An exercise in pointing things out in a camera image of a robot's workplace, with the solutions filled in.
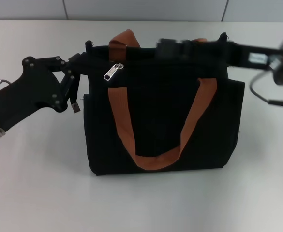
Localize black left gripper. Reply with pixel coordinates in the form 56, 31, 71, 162
0, 51, 89, 133

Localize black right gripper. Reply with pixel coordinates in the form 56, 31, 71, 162
155, 38, 283, 71

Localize silver zipper pull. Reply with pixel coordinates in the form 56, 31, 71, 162
103, 62, 125, 83

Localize black food bag orange handles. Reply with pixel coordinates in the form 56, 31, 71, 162
69, 29, 246, 177

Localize right gripper cable with connector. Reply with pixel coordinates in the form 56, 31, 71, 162
249, 69, 283, 110

